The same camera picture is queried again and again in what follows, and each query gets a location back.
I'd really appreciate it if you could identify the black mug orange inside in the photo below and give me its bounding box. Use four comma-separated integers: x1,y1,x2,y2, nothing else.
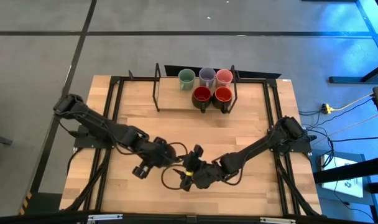
211,86,234,114

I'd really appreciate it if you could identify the beige cable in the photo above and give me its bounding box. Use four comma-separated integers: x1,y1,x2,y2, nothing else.
310,108,378,147

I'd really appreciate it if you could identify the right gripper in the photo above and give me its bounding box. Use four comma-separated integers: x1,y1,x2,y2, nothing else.
173,144,214,191

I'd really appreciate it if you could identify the white board with logo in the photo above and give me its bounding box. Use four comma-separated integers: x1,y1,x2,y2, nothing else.
320,154,364,199

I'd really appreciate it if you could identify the black floor cable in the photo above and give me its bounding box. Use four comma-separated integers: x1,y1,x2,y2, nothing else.
313,135,378,143

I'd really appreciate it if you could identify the black aluminium table frame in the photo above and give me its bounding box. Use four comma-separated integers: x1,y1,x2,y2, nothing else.
64,74,322,218

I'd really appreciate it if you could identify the wooden shelf black metal frame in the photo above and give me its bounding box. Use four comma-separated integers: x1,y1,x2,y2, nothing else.
152,63,239,114

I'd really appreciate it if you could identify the green coffee mug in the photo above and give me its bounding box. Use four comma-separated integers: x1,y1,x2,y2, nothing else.
178,68,196,91

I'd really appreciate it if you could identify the yellow cable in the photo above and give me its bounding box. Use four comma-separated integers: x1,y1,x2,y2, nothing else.
331,92,376,112

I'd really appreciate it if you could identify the pink coffee mug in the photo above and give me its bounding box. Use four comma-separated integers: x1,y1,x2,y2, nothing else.
215,68,234,88

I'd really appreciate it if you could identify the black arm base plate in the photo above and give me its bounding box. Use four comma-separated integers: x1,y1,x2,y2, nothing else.
267,127,313,154
73,124,119,149

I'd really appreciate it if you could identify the blue metal frame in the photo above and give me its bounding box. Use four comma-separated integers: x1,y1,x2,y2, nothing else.
328,0,378,85

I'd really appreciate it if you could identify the lavender coffee mug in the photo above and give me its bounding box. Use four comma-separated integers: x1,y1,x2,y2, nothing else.
198,67,217,90

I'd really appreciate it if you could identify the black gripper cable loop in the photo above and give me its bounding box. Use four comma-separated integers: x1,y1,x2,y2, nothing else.
165,141,190,164
160,166,190,191

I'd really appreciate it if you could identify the black mug red inside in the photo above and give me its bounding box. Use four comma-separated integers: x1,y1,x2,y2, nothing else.
191,86,213,114

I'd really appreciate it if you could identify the black metal beam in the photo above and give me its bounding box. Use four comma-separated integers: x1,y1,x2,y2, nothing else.
312,155,378,185

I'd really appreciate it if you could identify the black cable conduit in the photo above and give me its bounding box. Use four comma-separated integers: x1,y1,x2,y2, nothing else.
64,148,114,212
273,152,321,217

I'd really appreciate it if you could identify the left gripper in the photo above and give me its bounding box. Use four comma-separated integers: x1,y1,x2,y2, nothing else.
132,136,177,180

